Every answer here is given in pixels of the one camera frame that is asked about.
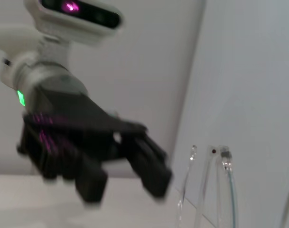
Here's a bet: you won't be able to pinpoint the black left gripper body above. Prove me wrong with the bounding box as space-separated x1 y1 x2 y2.
23 85 147 153

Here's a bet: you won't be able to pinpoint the clear white glasses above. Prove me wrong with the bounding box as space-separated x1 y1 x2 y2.
176 144 289 228

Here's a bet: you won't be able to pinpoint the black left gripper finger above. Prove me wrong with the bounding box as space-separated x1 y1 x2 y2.
115 132 173 200
16 114 108 207

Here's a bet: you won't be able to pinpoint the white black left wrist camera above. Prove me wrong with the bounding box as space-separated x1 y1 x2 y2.
23 0 123 65

